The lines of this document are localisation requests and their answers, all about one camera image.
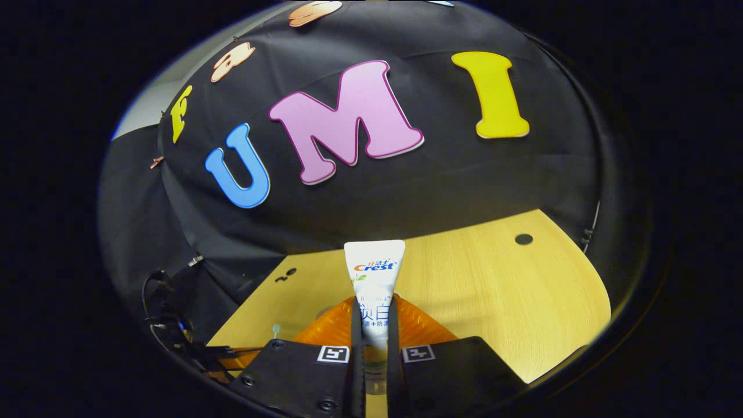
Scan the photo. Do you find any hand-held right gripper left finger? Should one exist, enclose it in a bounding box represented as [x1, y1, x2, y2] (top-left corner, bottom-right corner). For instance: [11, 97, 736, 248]
[232, 295, 366, 418]

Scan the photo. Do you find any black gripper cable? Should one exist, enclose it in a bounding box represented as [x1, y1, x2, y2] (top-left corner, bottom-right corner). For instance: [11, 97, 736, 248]
[578, 200, 601, 253]

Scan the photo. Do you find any wooden desktop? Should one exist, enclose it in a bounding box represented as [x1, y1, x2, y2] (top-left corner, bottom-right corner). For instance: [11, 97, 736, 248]
[206, 209, 612, 418]

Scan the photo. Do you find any black backdrop cloth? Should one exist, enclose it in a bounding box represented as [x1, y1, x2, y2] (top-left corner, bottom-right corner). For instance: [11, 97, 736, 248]
[98, 0, 651, 349]

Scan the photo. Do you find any white toothpaste tube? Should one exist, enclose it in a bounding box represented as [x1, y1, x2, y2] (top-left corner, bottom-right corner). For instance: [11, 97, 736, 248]
[344, 239, 406, 395]

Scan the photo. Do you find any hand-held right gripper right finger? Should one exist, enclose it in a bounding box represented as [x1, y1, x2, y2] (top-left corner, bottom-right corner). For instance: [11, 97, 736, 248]
[388, 294, 530, 418]

